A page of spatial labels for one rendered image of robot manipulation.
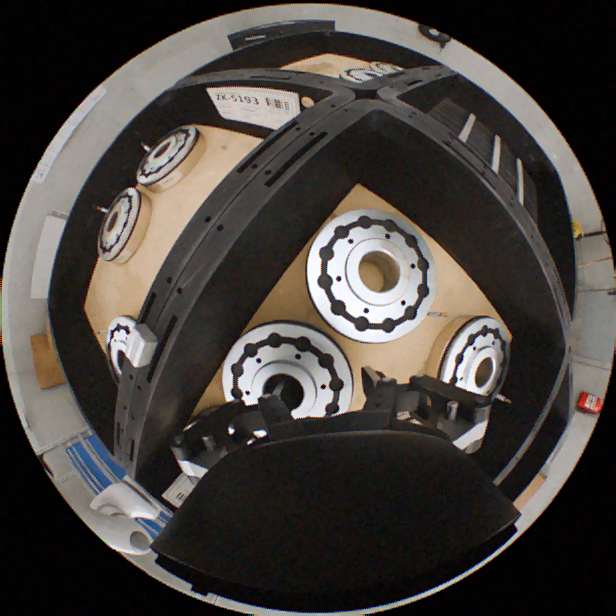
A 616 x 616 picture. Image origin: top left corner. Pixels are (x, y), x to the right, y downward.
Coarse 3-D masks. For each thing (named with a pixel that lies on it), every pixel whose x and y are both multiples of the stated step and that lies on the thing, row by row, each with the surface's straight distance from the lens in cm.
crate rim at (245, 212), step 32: (320, 128) 12; (352, 128) 13; (416, 128) 15; (288, 160) 10; (256, 192) 10; (224, 224) 10; (512, 224) 16; (224, 256) 9; (192, 288) 10; (160, 320) 11; (160, 352) 13; (160, 384) 13; (128, 448) 20
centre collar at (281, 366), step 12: (276, 360) 15; (288, 360) 15; (264, 372) 15; (276, 372) 15; (288, 372) 15; (300, 372) 15; (252, 384) 16; (264, 384) 16; (300, 384) 15; (312, 384) 15; (312, 396) 15; (300, 408) 16
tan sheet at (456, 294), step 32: (352, 192) 21; (448, 256) 23; (288, 288) 18; (448, 288) 22; (256, 320) 19; (320, 320) 18; (448, 320) 22; (352, 352) 18; (384, 352) 19; (416, 352) 20; (192, 416) 26
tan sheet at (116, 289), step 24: (216, 144) 30; (240, 144) 28; (216, 168) 27; (144, 192) 34; (168, 192) 30; (192, 192) 26; (168, 216) 27; (144, 240) 29; (168, 240) 25; (96, 264) 41; (120, 264) 33; (144, 264) 28; (96, 288) 40; (120, 288) 32; (144, 288) 27; (96, 312) 39; (120, 312) 31
